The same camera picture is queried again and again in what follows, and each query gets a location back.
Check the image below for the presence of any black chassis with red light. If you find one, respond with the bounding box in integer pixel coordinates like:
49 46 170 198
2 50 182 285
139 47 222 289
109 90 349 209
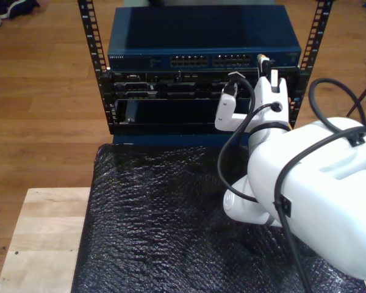
108 97 295 135

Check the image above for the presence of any black rack server unit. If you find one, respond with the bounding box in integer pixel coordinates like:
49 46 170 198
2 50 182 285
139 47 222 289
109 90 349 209
99 68 309 101

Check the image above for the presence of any black textured mat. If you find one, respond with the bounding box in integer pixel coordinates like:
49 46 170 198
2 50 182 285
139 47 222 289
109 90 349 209
70 143 366 293

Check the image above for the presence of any dark sneaker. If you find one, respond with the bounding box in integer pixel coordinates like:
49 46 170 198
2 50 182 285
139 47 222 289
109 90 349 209
0 0 40 20

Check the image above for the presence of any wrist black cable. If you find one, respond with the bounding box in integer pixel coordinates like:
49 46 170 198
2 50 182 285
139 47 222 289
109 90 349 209
237 102 283 131

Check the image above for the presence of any black perforated rack post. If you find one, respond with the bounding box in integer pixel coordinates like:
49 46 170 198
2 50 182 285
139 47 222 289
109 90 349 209
298 0 335 77
77 0 114 135

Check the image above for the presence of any camera cable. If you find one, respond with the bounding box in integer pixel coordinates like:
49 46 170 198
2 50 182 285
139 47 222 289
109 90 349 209
217 71 366 293

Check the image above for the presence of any blue network switch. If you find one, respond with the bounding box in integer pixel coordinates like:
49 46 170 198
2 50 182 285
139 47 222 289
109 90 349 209
107 5 303 73

